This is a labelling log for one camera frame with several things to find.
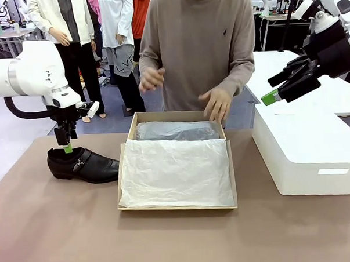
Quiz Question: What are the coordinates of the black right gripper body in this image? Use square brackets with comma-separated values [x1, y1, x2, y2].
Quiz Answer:
[302, 20, 350, 80]

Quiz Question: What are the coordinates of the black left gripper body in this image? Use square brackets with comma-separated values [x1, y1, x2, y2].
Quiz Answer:
[45, 101, 91, 124]

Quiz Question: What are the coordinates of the white tissue wrapping paper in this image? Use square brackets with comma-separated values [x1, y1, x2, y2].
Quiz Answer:
[116, 118, 236, 212]

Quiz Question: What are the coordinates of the person's right forearm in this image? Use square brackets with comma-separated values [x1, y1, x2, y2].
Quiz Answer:
[137, 47, 162, 75]

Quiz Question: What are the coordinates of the person's left forearm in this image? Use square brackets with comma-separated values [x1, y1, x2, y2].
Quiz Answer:
[217, 56, 258, 100]

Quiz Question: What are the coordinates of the brown cardboard shoe box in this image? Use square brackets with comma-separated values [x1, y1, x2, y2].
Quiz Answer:
[113, 107, 239, 216]

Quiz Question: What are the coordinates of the white box lid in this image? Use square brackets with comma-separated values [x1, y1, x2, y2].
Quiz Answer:
[250, 99, 350, 199]

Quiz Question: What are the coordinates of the person's left hand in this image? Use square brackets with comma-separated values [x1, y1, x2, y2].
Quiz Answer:
[197, 86, 233, 123]

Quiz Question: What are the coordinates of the person's right hand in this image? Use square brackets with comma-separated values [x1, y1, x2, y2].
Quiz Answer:
[138, 67, 167, 94]

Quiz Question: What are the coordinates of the white side table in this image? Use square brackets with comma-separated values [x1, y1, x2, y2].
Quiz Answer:
[243, 47, 350, 122]

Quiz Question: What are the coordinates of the background work table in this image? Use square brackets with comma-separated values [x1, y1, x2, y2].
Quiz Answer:
[251, 9, 313, 52]

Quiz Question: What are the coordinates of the black stand pole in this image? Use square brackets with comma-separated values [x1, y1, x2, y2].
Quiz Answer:
[276, 0, 303, 53]

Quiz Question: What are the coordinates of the background grey lab table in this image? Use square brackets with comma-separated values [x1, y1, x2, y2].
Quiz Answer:
[0, 25, 38, 60]

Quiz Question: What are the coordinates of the person in beige sweater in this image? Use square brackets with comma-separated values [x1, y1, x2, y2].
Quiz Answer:
[135, 0, 259, 114]

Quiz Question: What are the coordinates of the mannequin in white shirt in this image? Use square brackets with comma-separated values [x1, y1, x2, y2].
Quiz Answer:
[98, 0, 146, 115]

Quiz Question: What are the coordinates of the pink garment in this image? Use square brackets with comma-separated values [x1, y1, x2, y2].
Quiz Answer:
[88, 0, 102, 27]

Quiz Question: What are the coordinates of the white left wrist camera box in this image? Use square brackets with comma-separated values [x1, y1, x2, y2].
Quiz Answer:
[86, 100, 101, 119]

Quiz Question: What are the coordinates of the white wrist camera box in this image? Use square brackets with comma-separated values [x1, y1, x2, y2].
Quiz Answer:
[86, 100, 101, 119]
[293, 0, 323, 20]

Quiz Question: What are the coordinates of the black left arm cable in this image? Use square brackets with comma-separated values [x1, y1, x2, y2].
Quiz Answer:
[3, 94, 59, 121]

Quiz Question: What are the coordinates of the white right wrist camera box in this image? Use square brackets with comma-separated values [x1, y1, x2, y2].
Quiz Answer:
[293, 0, 323, 20]

